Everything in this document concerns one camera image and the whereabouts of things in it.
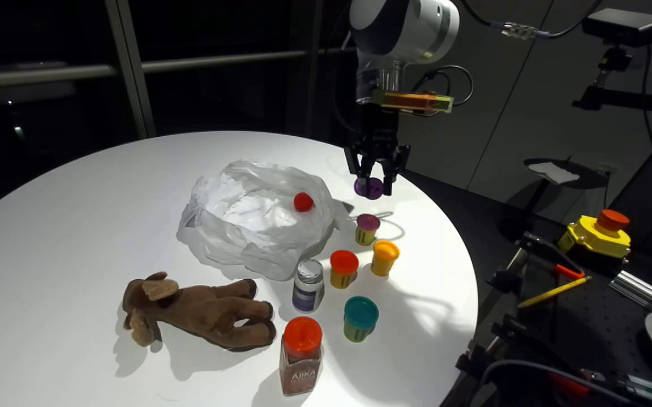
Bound grey horizontal window railing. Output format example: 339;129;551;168
0;44;357;93

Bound dough tub with pink lid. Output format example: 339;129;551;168
354;209;382;249

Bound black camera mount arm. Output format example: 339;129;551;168
571;43;652;118

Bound glossy wrist camera box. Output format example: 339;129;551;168
366;88;457;118

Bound small red capped container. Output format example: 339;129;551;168
293;190;318;214

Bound yellow emergency stop button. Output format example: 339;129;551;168
558;208;633;261

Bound dough tub with yellow lid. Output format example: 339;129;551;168
369;238;404;278

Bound yellow pencil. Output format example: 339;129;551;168
513;274;592;312

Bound brown plush moose toy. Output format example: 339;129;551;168
120;269;280;355

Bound translucent white plastic bag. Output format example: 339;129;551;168
175;157;356;283

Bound black camera on stand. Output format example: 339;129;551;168
581;7;652;50

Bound light grey window post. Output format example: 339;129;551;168
104;0;156;141

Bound black perforated breadboard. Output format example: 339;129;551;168
475;224;652;407

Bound red handled tool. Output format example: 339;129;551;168
551;259;588;283

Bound dough tub with orange lid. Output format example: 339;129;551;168
329;249;362;291

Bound dough tub with teal lid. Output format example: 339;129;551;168
341;294;380;343

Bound aluminium profile rail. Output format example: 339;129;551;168
610;266;652;310

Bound spice jar with red lid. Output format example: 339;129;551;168
279;313;326;397

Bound cable with metal connector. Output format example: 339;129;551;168
459;0;606;43

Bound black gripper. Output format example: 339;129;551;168
341;100;412;198

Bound grey cable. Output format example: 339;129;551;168
475;355;652;407

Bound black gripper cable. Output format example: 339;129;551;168
407;60;477;109

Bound small bottle with white cap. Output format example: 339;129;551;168
289;258;326;313

